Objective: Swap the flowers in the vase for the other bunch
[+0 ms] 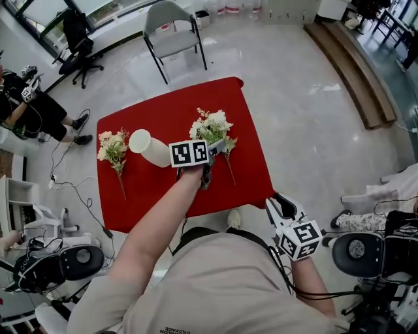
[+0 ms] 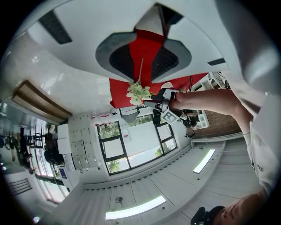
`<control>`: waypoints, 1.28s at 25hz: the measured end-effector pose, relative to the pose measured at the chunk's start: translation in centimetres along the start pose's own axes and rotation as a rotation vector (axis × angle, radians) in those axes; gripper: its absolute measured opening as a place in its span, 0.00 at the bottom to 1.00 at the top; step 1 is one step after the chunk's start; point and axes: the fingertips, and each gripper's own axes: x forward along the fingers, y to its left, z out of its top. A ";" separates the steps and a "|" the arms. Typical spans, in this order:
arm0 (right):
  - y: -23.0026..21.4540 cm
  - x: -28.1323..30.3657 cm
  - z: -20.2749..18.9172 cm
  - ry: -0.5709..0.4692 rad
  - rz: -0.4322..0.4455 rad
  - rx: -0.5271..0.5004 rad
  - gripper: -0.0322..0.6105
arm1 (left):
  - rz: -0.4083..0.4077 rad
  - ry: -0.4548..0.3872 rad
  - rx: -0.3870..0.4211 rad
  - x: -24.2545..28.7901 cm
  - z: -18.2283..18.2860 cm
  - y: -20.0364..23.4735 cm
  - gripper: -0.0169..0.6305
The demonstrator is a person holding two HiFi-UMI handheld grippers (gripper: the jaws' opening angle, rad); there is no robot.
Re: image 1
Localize white vase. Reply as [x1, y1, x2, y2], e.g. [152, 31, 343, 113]
[128, 129, 172, 168]

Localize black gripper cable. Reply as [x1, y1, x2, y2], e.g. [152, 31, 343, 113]
[269, 246, 363, 301]

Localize person's right shoe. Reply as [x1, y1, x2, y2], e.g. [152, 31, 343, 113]
[227, 209, 242, 230]

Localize black office chair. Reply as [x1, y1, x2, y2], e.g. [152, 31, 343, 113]
[52, 8, 106, 90]

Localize pink flower bouquet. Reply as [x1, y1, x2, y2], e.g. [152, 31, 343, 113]
[97, 127, 131, 202]

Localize grey chair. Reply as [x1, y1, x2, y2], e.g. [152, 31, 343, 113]
[143, 0, 208, 85]

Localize white flower bouquet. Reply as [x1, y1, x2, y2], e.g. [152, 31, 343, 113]
[188, 107, 239, 187]

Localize white side cabinet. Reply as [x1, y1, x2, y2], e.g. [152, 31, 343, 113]
[0, 175, 41, 230]

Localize large window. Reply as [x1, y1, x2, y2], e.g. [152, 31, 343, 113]
[5, 0, 164, 63]

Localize white checked cloth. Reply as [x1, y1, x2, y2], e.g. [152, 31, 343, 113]
[341, 162, 418, 217]

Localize person's right forearm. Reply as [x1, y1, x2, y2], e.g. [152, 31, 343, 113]
[289, 257, 338, 319]

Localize black harness strap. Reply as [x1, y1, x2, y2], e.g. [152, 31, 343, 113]
[171, 226, 272, 259]

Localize grey lockers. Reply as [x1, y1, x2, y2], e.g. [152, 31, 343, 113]
[261, 0, 323, 25]

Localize red tablecloth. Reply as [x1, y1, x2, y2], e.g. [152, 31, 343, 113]
[96, 76, 276, 234]

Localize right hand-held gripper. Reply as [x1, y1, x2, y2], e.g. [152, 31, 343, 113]
[265, 192, 324, 262]

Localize person's beige shirt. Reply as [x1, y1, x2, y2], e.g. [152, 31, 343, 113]
[67, 228, 347, 334]

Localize wooden step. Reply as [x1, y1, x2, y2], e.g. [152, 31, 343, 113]
[302, 21, 399, 130]

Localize small waste bin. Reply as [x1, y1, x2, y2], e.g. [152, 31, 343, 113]
[195, 10, 211, 30]

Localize person's left forearm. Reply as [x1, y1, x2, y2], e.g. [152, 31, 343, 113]
[114, 165, 204, 282]

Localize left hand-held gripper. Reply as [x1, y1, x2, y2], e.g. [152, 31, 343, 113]
[168, 138, 227, 191]

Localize black backpack rig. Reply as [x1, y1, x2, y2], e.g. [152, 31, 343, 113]
[331, 210, 418, 286]
[12, 244, 106, 295]

